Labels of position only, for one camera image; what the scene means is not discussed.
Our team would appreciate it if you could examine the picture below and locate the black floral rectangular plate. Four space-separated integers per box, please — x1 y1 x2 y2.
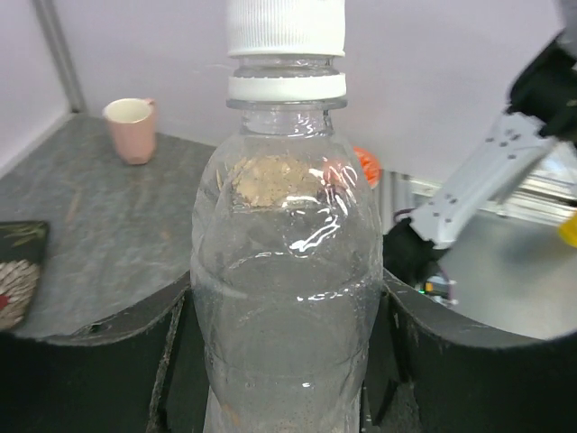
1 220 50 332

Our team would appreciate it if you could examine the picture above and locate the pink mug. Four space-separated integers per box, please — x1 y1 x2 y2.
102 97 156 165

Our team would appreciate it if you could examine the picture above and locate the red white patterned bowl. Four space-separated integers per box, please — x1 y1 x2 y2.
353 146 382 189

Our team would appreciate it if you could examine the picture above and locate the beige bird plate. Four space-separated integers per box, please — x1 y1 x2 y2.
231 155 325 207

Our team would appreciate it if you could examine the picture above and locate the blue white bottle cap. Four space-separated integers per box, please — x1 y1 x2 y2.
226 0 345 57

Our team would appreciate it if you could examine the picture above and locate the right aluminium frame post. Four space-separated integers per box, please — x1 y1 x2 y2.
32 0 87 114

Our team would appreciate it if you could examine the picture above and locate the clear Pocari Sweat bottle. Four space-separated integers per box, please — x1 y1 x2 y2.
190 54 382 432

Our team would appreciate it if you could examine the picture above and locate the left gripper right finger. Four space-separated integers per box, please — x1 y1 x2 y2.
364 272 576 432

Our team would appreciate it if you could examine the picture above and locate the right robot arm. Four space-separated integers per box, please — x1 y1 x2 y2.
382 1 576 286

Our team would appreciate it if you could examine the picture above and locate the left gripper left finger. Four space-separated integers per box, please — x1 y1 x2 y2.
1 274 209 432

